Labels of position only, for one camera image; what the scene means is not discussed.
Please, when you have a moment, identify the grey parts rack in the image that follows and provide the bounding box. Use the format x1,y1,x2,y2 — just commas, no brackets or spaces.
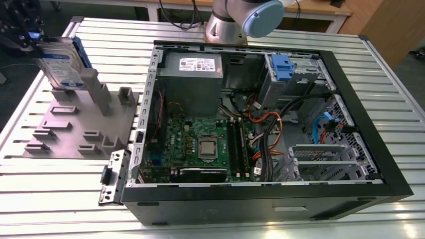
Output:
21,69,140,160

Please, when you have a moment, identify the silver CPU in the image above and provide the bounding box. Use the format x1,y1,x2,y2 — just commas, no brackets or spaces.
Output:
201,142,219,156

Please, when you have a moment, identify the black RAM slot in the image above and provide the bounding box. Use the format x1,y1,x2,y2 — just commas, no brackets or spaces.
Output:
237,118,250,176
227,118,241,175

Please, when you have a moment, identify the metal expansion slot bracket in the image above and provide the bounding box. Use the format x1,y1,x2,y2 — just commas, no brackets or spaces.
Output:
97,149,132,206

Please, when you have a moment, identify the blue drive latch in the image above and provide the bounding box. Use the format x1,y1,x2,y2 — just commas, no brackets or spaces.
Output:
270,53,294,82

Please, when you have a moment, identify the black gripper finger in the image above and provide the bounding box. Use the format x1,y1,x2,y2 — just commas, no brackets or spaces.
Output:
17,29,44,58
0,21,25,52

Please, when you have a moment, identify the orange power wire black plug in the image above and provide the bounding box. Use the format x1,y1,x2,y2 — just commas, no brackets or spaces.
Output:
326,121,358,134

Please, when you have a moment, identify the black graphics card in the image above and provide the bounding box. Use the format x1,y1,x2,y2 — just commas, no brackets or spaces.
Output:
170,167,227,184

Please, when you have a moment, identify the thin red wire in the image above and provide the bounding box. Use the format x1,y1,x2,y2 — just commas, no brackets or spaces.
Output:
157,88,166,127

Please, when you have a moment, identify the grey power supply unit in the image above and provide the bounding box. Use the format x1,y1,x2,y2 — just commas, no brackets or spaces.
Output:
156,52,223,119

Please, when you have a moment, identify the light wooden desk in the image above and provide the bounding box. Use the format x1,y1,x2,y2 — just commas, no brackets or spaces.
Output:
285,0,353,34

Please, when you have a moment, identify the black cable bundle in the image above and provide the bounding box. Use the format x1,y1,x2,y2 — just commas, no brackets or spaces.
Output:
258,93,331,182

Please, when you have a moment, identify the hard disk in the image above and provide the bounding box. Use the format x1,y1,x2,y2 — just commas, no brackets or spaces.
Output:
28,31,93,90

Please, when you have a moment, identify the metal disk bay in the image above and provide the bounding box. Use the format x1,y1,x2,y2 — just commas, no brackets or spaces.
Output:
287,143,379,181

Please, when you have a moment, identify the metal optical drive cage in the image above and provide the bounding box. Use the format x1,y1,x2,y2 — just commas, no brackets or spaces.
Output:
258,51,335,110

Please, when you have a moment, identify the green motherboard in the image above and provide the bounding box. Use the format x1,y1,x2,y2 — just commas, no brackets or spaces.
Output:
141,117,262,184

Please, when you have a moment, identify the white metal desk frame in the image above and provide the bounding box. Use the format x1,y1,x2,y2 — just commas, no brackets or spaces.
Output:
132,0,213,22

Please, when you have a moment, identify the black open PC case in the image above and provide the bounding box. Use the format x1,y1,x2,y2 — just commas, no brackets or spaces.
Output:
121,39,414,226

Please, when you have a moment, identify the CPU socket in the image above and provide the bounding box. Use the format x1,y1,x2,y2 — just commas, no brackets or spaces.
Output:
196,134,223,164

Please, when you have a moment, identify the orange wire bundle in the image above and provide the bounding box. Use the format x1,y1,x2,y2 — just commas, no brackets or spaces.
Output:
246,112,286,162

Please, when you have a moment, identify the blue data wire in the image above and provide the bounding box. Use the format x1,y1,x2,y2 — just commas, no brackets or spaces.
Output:
311,113,339,145

